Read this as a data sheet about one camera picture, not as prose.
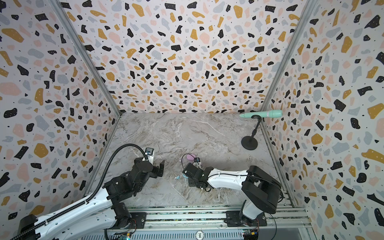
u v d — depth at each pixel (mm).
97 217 566
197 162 792
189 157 763
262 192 441
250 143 1041
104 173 494
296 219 768
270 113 782
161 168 701
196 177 651
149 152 650
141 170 544
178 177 877
